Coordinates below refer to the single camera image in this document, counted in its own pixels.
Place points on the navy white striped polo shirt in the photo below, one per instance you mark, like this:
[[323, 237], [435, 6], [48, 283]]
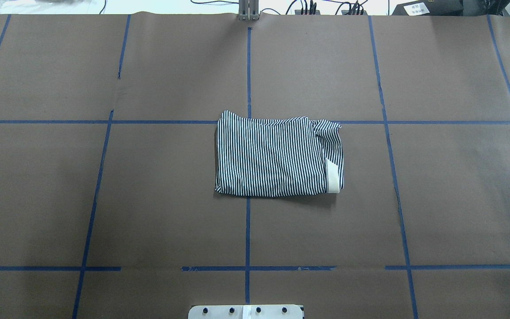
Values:
[[278, 157]]

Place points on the left grey usb hub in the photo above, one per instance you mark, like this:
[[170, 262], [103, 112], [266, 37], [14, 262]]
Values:
[[307, 8]]

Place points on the grey usb hub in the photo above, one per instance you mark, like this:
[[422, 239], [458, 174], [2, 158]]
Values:
[[354, 9], [307, 8]]

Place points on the right grey usb hub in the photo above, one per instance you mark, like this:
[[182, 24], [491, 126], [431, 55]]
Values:
[[354, 9]]

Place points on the black box with label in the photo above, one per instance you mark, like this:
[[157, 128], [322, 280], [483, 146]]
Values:
[[429, 8]]

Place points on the aluminium frame post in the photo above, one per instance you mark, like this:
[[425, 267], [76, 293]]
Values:
[[248, 10]]

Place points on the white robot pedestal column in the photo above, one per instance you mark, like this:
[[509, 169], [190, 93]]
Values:
[[257, 311]]

